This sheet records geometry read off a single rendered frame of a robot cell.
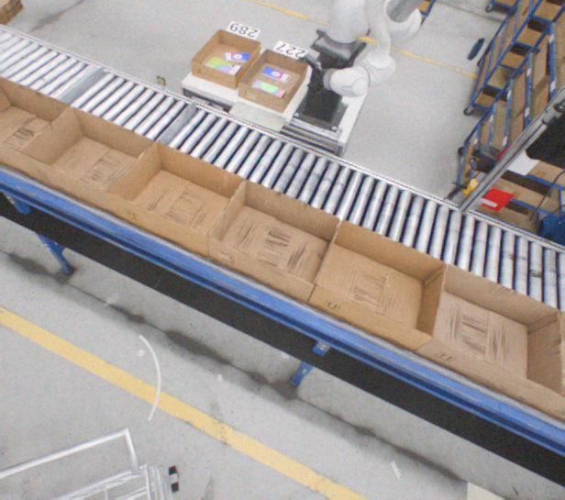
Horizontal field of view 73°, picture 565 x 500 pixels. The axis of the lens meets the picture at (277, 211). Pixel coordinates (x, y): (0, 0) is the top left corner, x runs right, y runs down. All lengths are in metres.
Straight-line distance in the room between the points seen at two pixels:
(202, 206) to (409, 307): 0.88
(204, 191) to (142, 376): 1.08
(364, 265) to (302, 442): 1.04
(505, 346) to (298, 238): 0.83
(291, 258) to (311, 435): 1.05
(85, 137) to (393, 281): 1.43
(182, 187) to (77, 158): 0.47
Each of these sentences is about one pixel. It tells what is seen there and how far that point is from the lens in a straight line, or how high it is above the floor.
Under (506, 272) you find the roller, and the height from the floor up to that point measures 0.75.
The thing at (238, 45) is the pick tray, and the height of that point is 0.78.
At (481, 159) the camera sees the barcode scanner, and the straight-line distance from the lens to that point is 1.89.
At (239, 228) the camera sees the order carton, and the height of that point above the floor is 0.89.
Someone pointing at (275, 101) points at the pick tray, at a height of 0.82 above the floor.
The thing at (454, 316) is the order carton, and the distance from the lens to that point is 1.58.
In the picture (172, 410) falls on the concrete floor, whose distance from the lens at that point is 2.19.
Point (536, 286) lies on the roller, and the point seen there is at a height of 0.75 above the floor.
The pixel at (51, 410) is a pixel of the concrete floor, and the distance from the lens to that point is 2.33.
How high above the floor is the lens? 2.16
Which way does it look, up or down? 55 degrees down
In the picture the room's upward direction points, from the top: 12 degrees clockwise
